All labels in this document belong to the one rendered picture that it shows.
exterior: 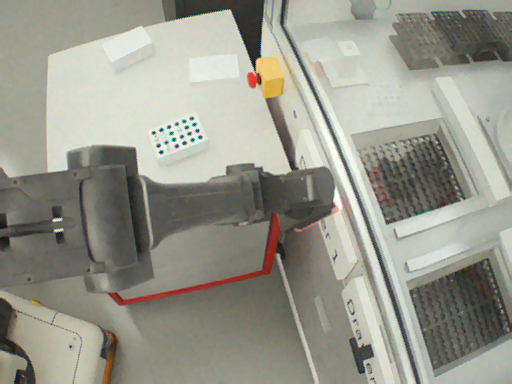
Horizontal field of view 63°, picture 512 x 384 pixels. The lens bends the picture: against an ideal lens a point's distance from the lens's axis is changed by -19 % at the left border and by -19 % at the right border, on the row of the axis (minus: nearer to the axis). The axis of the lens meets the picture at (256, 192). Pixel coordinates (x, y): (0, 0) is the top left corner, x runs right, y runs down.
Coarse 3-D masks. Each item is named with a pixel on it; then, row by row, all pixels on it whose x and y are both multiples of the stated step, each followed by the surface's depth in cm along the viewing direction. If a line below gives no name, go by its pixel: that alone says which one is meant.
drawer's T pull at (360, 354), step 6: (354, 342) 81; (354, 348) 81; (360, 348) 81; (366, 348) 81; (354, 354) 81; (360, 354) 80; (366, 354) 80; (372, 354) 80; (360, 360) 80; (360, 366) 79; (360, 372) 79
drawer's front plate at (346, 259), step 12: (300, 132) 99; (300, 144) 101; (312, 144) 97; (300, 156) 104; (312, 156) 96; (300, 168) 106; (336, 216) 90; (324, 228) 98; (336, 228) 90; (324, 240) 100; (336, 240) 91; (348, 240) 88; (336, 252) 93; (348, 252) 87; (336, 264) 95; (348, 264) 87; (336, 276) 96
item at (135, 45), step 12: (120, 36) 125; (132, 36) 125; (144, 36) 125; (108, 48) 123; (120, 48) 123; (132, 48) 123; (144, 48) 124; (108, 60) 125; (120, 60) 122; (132, 60) 125
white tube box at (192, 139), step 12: (180, 120) 114; (192, 120) 116; (156, 132) 113; (168, 132) 112; (180, 132) 112; (192, 132) 113; (204, 132) 113; (156, 144) 111; (180, 144) 111; (192, 144) 111; (204, 144) 113; (156, 156) 110; (168, 156) 110; (180, 156) 113
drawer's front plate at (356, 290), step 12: (360, 276) 86; (348, 288) 90; (360, 288) 84; (348, 300) 91; (360, 300) 84; (348, 312) 92; (360, 312) 85; (372, 312) 82; (360, 324) 86; (372, 324) 81; (372, 336) 80; (372, 348) 81; (384, 348) 79; (372, 360) 82; (384, 360) 78; (372, 372) 83; (384, 372) 77
